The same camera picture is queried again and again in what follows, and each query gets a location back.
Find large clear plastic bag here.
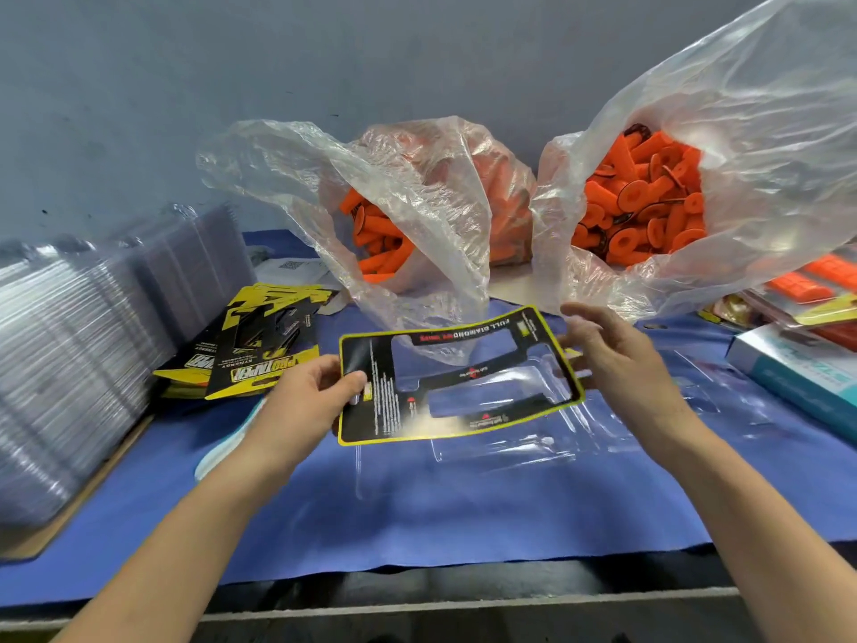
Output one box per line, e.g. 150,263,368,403
531,0,857,325

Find yellow black backing card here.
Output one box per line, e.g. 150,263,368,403
335,305,588,447

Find stack of yellow black cards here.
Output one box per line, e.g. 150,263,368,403
151,283,337,402

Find person's left hand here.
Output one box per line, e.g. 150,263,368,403
238,352,370,483

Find person's left forearm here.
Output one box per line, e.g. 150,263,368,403
54,451,296,643

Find person's right forearm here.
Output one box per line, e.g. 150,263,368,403
662,424,857,643

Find white printed paper sheet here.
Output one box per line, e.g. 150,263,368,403
254,256,350,316

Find teal hand stapler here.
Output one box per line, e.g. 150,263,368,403
194,395,270,483

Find teal white cardboard box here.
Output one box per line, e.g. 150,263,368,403
727,323,857,443

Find person's right hand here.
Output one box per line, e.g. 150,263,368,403
555,302,707,466

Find stack of clear blister shells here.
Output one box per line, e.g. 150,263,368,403
0,203,256,530

